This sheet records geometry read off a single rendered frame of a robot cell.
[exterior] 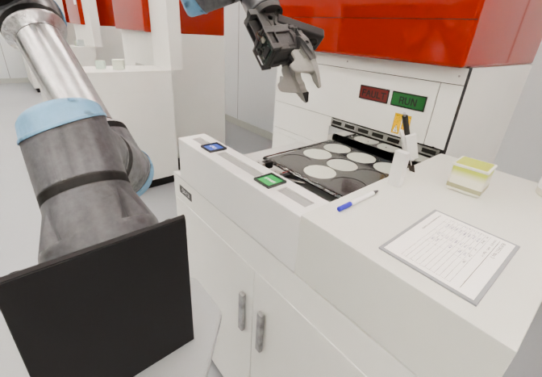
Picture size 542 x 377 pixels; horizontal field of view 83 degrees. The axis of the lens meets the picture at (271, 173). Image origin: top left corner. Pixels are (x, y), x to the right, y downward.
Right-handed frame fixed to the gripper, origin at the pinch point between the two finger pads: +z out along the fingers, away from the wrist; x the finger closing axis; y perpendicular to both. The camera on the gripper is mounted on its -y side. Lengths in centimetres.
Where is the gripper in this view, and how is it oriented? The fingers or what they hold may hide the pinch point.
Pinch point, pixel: (313, 89)
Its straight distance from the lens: 67.0
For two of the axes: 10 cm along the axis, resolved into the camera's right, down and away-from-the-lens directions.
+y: -8.4, 3.1, -4.4
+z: 4.1, 9.0, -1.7
